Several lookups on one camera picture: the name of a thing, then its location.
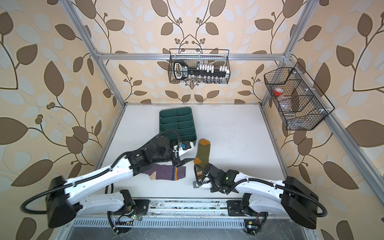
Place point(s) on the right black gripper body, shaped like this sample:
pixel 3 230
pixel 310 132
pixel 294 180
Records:
pixel 215 186

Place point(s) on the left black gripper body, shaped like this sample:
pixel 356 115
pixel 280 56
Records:
pixel 167 156

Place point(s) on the green striped sock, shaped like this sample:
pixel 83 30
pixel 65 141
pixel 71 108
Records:
pixel 203 153

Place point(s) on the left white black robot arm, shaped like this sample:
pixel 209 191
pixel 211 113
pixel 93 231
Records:
pixel 67 199

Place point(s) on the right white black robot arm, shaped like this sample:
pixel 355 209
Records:
pixel 260 197

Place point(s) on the purple striped sock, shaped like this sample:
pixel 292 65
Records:
pixel 166 172

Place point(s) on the green plastic divided tray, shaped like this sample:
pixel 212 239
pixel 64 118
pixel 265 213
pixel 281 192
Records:
pixel 178 120

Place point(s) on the black socket set holder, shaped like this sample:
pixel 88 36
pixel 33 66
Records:
pixel 199 71

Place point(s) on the red capped clear container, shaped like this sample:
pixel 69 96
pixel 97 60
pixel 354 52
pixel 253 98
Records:
pixel 278 92

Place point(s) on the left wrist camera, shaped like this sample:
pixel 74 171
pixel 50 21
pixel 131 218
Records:
pixel 185 146

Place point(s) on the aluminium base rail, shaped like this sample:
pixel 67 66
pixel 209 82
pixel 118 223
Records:
pixel 199 208

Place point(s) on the back black wire basket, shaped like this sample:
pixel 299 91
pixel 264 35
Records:
pixel 216 57

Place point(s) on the black wire basket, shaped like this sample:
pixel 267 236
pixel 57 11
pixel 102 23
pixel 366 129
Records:
pixel 216 57
pixel 304 105

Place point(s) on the right black wire basket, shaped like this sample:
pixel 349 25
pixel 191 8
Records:
pixel 304 105

